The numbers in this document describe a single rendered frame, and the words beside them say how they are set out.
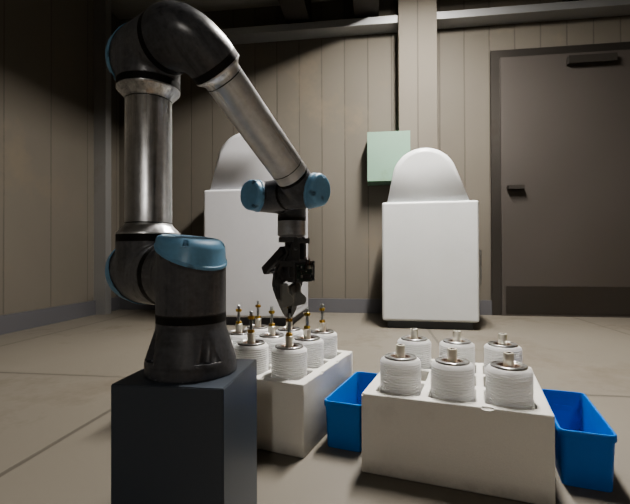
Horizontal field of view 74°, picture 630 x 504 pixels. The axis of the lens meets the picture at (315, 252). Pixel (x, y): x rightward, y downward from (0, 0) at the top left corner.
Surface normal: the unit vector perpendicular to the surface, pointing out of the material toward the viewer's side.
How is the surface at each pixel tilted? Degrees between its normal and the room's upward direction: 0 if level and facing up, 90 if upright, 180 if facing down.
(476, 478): 90
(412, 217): 90
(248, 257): 90
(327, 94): 90
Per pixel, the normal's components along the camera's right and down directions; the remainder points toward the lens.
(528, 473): -0.36, 0.00
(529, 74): -0.14, 0.00
